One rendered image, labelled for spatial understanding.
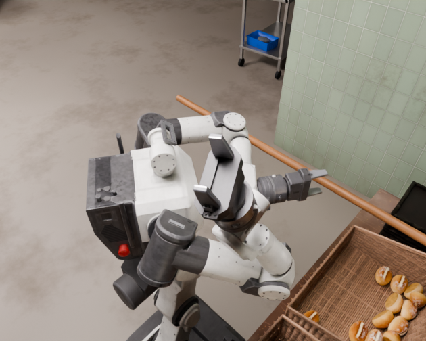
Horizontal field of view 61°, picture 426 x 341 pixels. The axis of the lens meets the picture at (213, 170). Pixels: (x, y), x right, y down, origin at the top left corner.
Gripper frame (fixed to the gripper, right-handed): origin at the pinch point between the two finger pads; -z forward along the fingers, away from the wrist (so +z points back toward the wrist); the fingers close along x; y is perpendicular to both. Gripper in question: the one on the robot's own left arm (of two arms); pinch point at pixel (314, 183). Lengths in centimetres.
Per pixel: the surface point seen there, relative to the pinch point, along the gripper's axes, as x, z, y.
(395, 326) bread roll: 62, -36, 27
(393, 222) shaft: 7.4, -21.3, 14.7
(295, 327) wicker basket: 55, 6, 22
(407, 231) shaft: 7.4, -23.8, 18.4
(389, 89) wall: 38, -100, -98
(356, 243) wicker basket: 64, -41, -13
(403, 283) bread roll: 63, -50, 11
